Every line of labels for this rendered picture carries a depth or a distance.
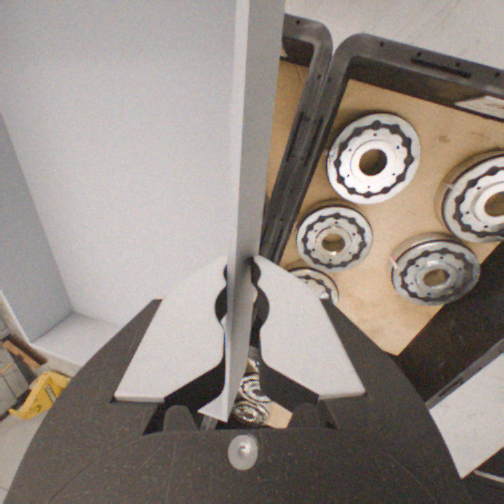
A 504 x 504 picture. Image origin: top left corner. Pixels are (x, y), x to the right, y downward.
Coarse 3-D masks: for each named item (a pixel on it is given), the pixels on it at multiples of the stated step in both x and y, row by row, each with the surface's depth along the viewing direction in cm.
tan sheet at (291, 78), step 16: (288, 64) 28; (288, 80) 29; (304, 80) 29; (288, 96) 30; (288, 112) 31; (272, 128) 32; (288, 128) 32; (272, 144) 33; (272, 160) 34; (272, 176) 35
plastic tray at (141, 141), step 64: (0, 0) 13; (64, 0) 12; (128, 0) 12; (192, 0) 11; (256, 0) 7; (0, 64) 15; (64, 64) 14; (128, 64) 13; (192, 64) 12; (256, 64) 8; (0, 128) 17; (64, 128) 16; (128, 128) 15; (192, 128) 14; (256, 128) 10; (0, 192) 18; (64, 192) 18; (128, 192) 17; (192, 192) 15; (256, 192) 12; (0, 256) 19; (64, 256) 22; (128, 256) 20; (192, 256) 18; (64, 320) 25; (128, 320) 24
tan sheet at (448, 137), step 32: (352, 96) 28; (384, 96) 27; (416, 128) 28; (448, 128) 27; (480, 128) 27; (320, 160) 32; (448, 160) 29; (320, 192) 34; (416, 192) 31; (384, 224) 34; (416, 224) 33; (288, 256) 40; (384, 256) 36; (480, 256) 33; (352, 288) 40; (384, 288) 38; (352, 320) 43; (384, 320) 41; (416, 320) 40
